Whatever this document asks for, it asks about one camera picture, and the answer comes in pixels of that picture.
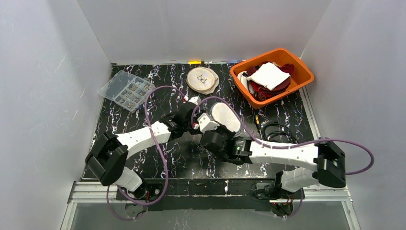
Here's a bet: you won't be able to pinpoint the dark red bra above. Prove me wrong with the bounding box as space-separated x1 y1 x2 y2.
278 63 294 76

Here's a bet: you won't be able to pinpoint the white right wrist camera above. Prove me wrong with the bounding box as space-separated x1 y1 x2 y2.
197 113 219 133

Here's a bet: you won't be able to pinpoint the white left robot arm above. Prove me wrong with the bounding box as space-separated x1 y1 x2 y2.
85 97 200 192

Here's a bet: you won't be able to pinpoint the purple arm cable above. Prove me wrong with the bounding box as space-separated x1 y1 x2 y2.
106 85 191 222
190 96 375 219

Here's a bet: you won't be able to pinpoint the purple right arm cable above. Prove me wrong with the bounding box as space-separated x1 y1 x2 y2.
190 96 375 219

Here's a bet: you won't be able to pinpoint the clear plastic screw box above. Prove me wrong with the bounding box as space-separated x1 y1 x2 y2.
98 70 155 113

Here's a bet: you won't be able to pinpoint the white bra black straps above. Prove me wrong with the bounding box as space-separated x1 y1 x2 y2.
237 71 254 96

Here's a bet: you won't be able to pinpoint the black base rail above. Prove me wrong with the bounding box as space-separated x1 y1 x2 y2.
115 177 305 212

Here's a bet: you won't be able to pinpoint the yellow tape piece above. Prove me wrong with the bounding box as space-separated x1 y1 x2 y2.
188 60 204 65

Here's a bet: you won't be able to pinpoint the maroon bra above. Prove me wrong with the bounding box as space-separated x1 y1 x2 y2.
243 61 291 101

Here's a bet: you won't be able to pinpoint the orange plastic bin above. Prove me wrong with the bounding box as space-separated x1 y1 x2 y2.
230 48 314 109

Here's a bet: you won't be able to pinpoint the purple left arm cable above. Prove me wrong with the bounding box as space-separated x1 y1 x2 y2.
106 85 191 222

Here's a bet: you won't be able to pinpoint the black coiled cable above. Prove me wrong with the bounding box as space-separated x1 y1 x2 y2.
261 122 299 144

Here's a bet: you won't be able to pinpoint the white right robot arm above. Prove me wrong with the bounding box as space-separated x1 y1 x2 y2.
200 128 346 194

